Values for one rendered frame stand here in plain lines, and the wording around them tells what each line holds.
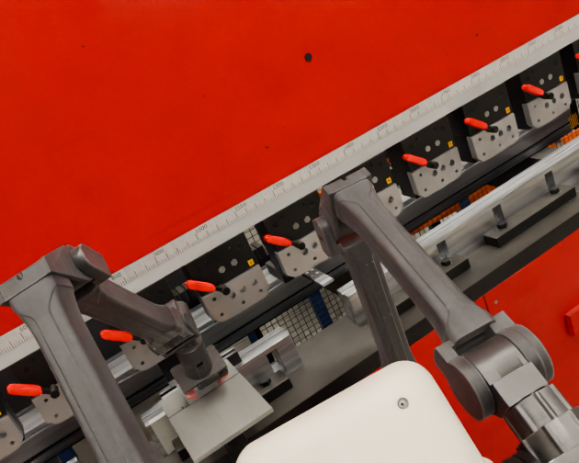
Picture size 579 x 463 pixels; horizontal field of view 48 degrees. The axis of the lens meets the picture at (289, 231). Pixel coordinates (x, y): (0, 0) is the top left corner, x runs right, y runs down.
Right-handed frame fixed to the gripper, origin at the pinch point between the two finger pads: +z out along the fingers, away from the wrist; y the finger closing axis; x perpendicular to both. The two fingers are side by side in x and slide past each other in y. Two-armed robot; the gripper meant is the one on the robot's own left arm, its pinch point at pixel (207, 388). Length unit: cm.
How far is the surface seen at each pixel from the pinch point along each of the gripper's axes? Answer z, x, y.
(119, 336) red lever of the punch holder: -15.6, -12.2, 10.3
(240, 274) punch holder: -10.8, -14.1, -18.9
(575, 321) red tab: 33, 25, -96
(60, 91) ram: -56, -39, -2
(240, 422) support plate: -5.7, 13.7, -1.3
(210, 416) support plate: -2.1, 7.2, 2.7
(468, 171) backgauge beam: 21, -28, -105
